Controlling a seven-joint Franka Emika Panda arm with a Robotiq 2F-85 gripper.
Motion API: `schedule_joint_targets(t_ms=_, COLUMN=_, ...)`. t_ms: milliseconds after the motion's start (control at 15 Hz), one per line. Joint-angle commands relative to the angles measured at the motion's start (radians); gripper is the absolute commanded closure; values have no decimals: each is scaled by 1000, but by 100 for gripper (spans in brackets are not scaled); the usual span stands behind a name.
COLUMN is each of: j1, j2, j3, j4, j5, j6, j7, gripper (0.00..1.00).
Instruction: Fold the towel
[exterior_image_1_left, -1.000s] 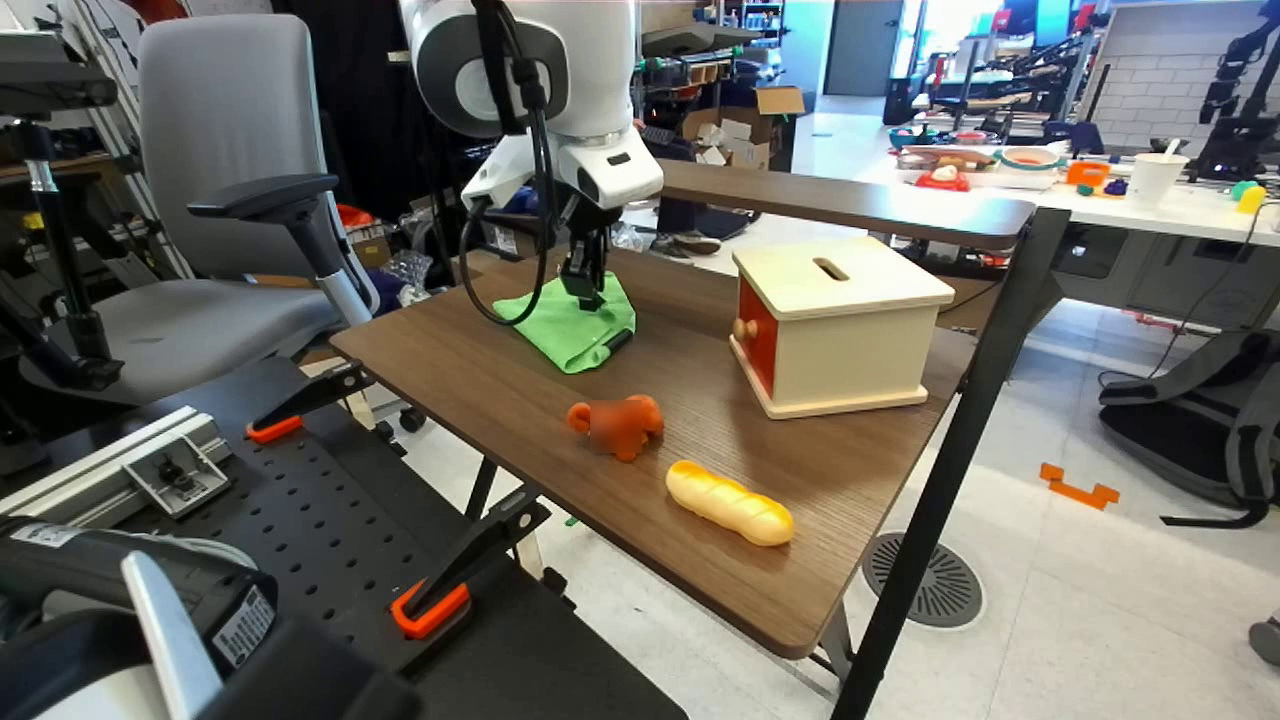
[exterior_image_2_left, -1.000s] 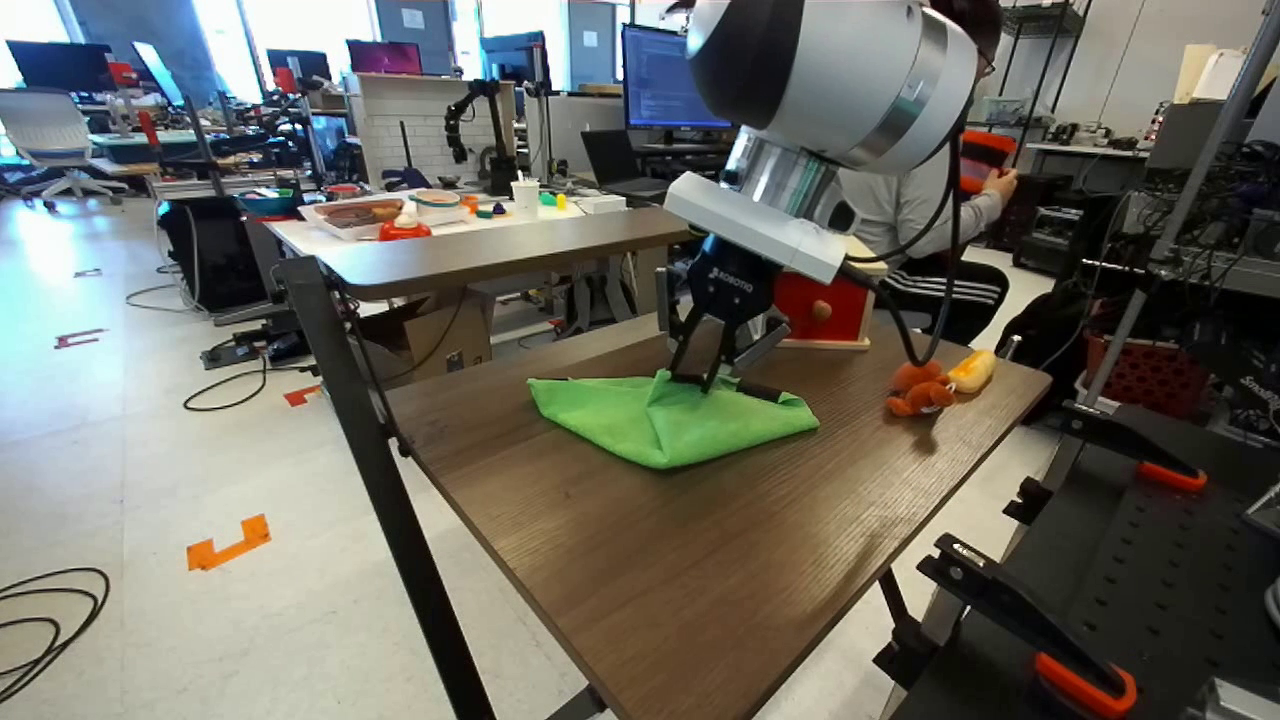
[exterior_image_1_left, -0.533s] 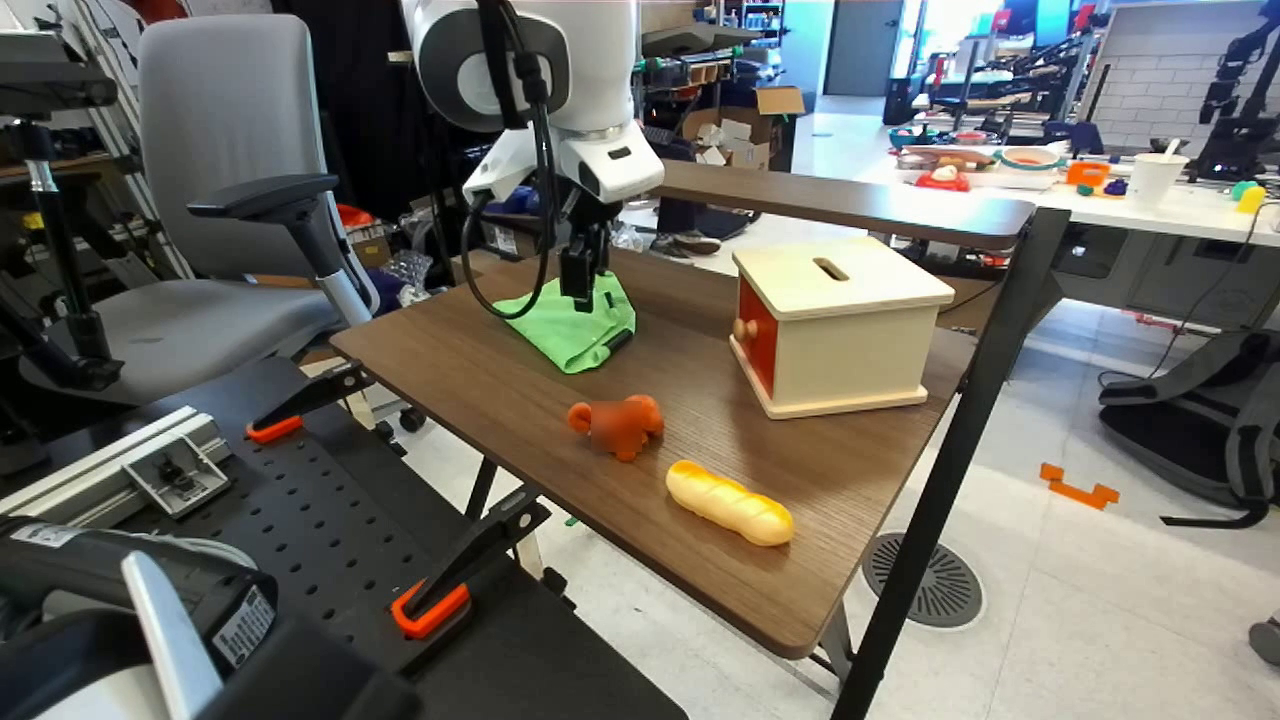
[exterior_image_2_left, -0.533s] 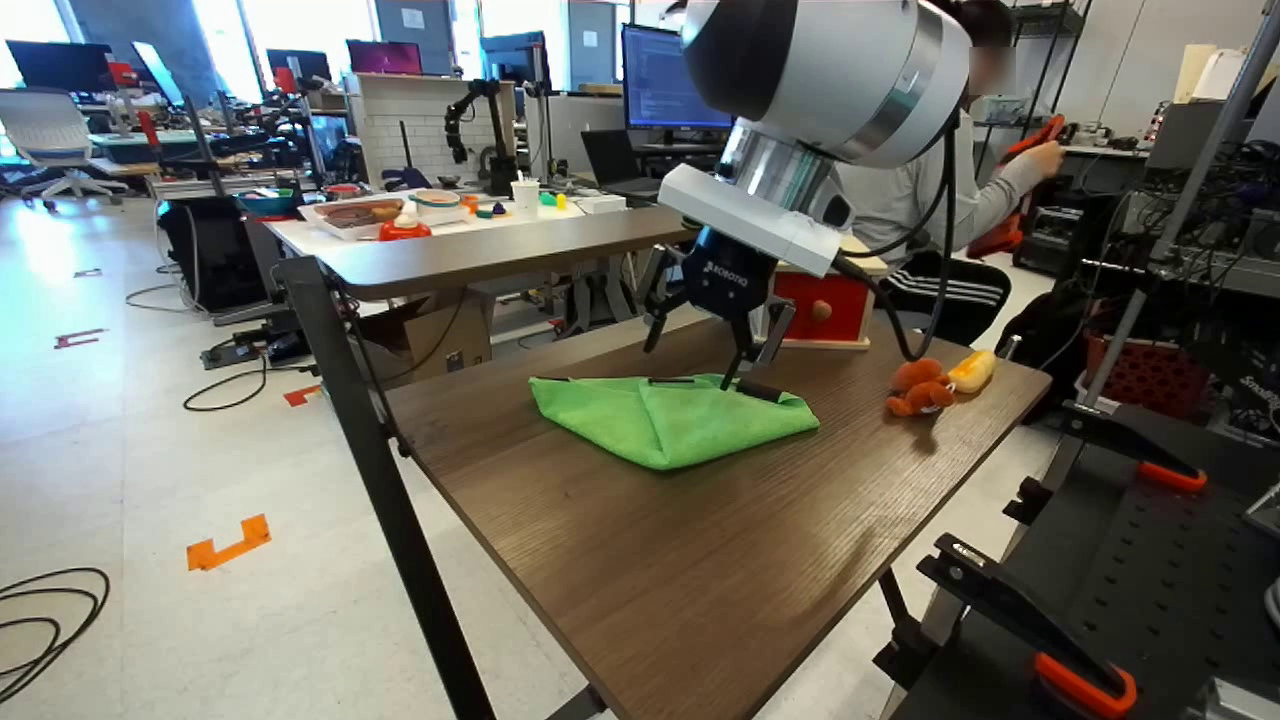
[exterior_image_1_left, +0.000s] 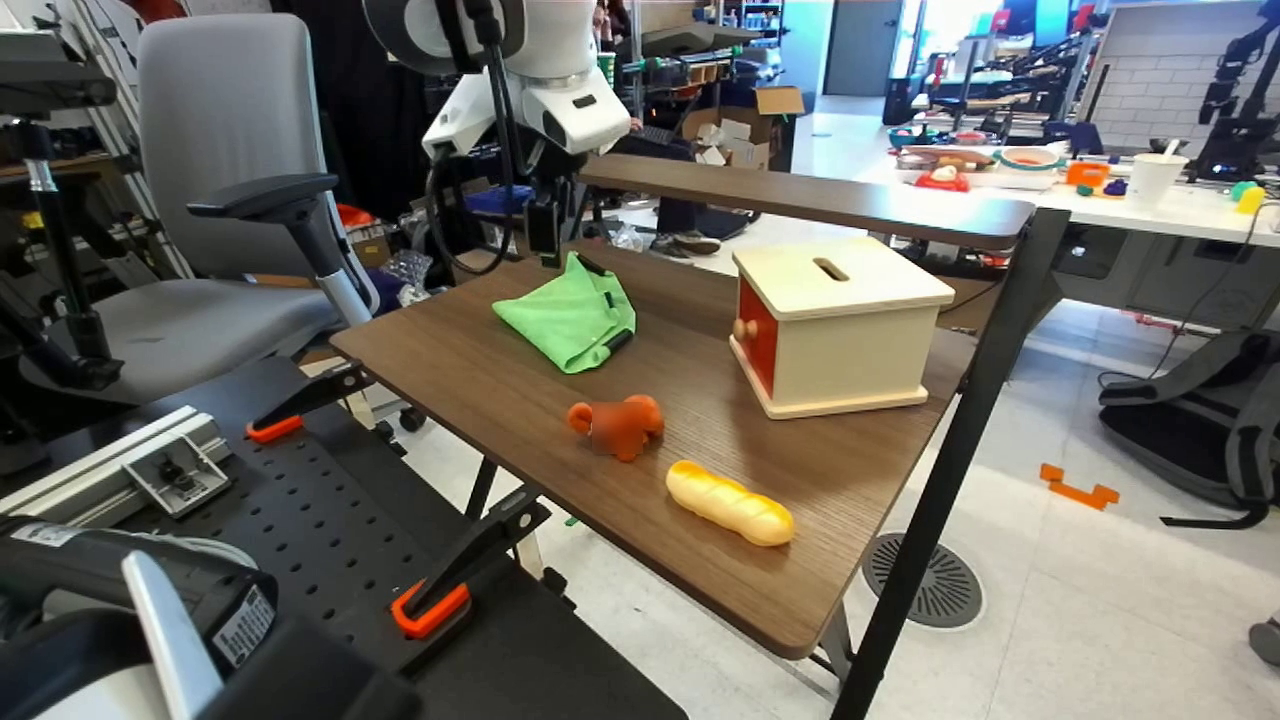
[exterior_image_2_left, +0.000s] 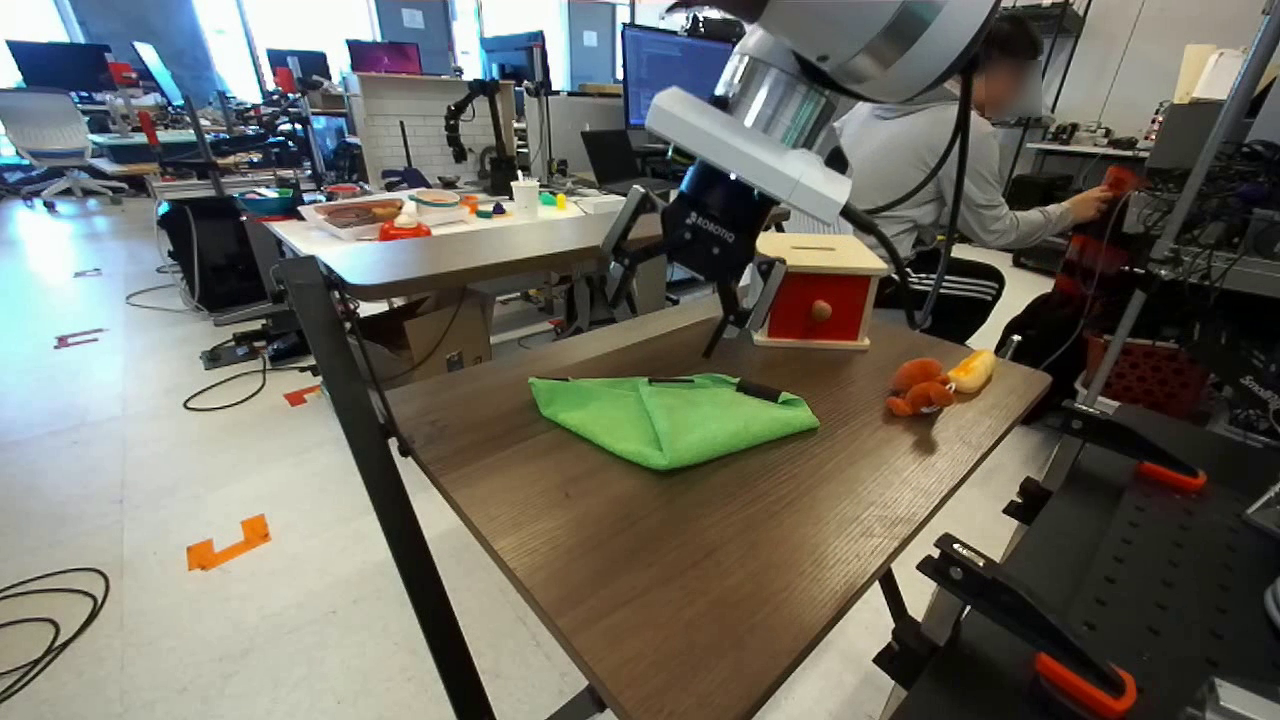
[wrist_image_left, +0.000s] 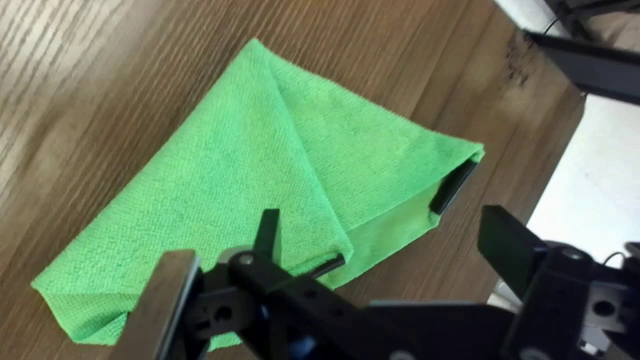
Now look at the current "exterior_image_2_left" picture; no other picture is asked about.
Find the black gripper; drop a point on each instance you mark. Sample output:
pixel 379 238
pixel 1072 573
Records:
pixel 722 226

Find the green cloth towel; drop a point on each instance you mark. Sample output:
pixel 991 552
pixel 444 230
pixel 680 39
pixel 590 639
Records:
pixel 654 420

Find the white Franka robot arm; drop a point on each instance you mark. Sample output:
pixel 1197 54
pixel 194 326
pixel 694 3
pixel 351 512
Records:
pixel 865 43

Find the black background robot arm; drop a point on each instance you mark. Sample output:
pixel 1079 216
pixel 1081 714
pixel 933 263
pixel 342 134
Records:
pixel 498 134

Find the white background table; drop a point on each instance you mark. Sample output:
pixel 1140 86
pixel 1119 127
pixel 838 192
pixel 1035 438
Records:
pixel 585 207

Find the black laptop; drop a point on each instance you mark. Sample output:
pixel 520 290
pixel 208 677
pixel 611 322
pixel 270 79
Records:
pixel 611 156

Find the wooden box with red drawer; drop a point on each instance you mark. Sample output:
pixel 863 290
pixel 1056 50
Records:
pixel 820 313

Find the white cup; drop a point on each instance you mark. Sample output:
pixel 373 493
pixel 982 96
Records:
pixel 527 198

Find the computer monitor with text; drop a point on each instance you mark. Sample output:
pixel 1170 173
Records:
pixel 667 67

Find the person in grey hoodie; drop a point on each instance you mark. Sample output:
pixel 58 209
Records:
pixel 904 173

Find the white plate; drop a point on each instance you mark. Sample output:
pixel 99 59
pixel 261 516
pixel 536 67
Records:
pixel 436 198

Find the orange plush toy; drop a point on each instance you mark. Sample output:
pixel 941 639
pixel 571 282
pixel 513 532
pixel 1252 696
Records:
pixel 920 384

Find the cardboard box under desk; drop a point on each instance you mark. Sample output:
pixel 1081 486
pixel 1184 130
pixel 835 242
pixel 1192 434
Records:
pixel 426 344

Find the red toy food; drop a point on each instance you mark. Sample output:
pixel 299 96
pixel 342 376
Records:
pixel 406 230

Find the person in white shirt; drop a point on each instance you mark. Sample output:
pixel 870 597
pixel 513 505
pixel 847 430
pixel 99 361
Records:
pixel 955 173

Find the yellow corn toy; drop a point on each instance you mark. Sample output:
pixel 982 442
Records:
pixel 972 373

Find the white partition panel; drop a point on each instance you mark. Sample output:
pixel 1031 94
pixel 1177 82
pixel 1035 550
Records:
pixel 400 134

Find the food tray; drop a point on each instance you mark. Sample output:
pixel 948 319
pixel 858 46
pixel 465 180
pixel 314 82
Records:
pixel 352 213

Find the black slanted desk leg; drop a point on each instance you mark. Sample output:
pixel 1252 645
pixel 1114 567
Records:
pixel 384 532

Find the small orange floor tape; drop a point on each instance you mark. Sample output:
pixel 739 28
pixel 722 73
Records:
pixel 301 397

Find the red perforated crate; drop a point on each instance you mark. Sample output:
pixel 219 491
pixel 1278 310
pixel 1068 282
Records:
pixel 1147 376

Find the silver diagonal pole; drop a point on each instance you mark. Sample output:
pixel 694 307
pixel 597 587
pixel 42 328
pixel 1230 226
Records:
pixel 1172 213

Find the orange floor tape marker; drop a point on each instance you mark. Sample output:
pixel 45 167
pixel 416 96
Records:
pixel 224 544

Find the white office chair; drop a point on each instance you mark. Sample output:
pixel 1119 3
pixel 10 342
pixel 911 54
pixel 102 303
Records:
pixel 53 134

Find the dark background monitor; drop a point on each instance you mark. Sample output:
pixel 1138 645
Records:
pixel 62 67

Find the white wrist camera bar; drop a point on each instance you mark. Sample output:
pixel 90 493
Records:
pixel 745 147

